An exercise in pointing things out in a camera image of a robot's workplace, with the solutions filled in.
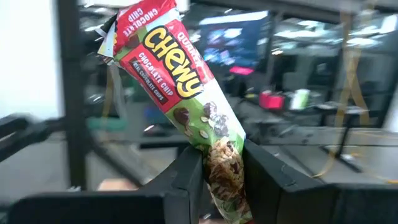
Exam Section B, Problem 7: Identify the yellow power cord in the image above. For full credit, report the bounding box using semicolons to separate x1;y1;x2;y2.
310;12;398;185

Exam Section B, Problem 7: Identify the red box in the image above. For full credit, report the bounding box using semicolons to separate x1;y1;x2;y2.
259;91;286;110

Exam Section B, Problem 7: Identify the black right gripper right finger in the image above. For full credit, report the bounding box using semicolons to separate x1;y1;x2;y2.
244;139;398;224

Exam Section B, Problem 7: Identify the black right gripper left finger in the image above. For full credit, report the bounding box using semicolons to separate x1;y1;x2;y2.
7;145;205;224

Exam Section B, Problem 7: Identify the white green container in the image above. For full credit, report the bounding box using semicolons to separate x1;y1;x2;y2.
290;88;312;111

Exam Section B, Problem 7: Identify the black computer monitor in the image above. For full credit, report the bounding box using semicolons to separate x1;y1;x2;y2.
198;11;271;76

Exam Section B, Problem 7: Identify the red chocolate chip granola bar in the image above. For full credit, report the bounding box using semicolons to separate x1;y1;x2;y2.
95;0;255;224

